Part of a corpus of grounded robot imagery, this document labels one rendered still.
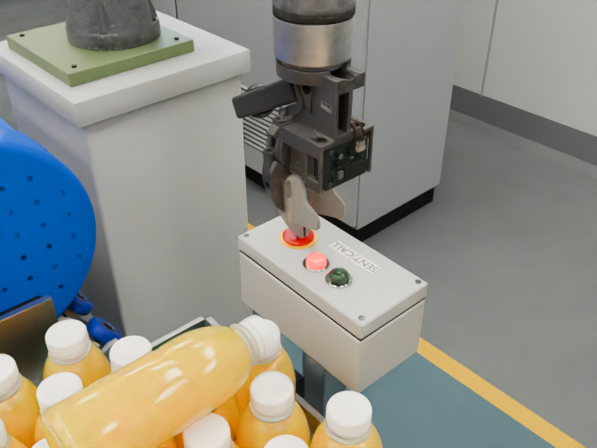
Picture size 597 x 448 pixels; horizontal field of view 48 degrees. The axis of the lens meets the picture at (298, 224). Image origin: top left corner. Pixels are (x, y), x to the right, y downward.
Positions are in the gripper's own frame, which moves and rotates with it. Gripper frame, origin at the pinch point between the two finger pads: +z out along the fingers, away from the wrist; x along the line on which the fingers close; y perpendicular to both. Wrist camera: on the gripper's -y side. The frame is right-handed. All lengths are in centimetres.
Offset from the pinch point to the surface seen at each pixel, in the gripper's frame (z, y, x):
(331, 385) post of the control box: 20.0, 7.0, -0.7
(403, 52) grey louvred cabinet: 39, -96, 131
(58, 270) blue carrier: 7.9, -20.2, -20.9
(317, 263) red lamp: 1.0, 5.8, -2.4
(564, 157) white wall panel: 110, -79, 233
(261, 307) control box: 10.0, -0.8, -5.0
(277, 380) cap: 2.5, 14.5, -15.2
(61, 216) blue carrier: 0.8, -20.2, -19.0
